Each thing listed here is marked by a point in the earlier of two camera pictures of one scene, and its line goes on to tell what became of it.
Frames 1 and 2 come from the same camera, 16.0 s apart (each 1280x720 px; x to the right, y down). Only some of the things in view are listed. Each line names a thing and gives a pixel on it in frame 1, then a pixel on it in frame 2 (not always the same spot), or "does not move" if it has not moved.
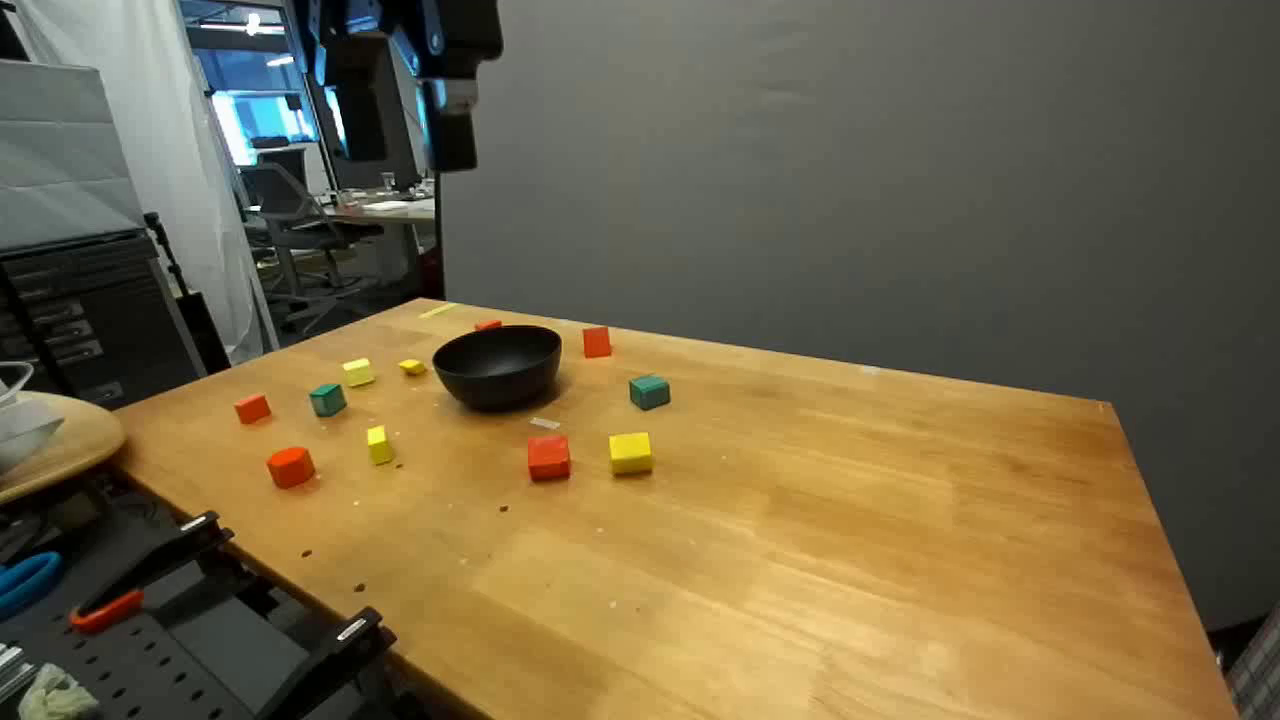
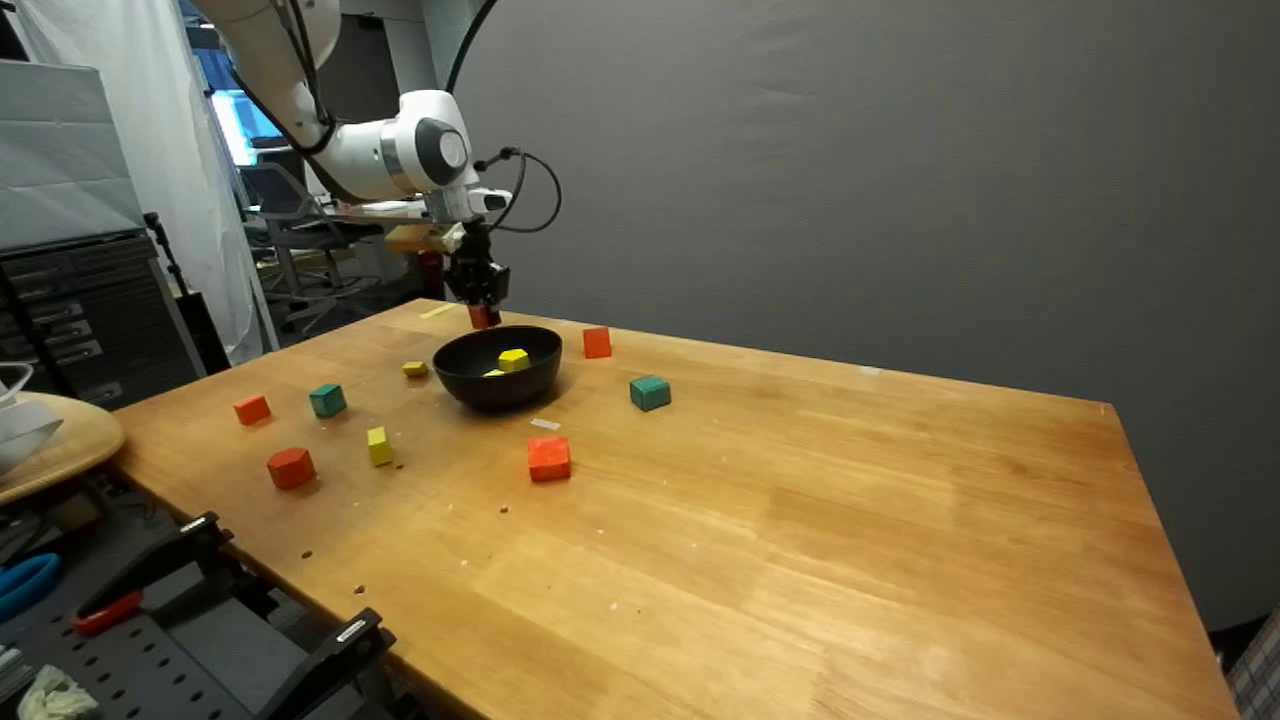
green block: [651, 388] does not move
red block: [596, 340] does not move
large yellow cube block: [631, 453] → [513, 356]
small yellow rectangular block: [377, 445] does not move
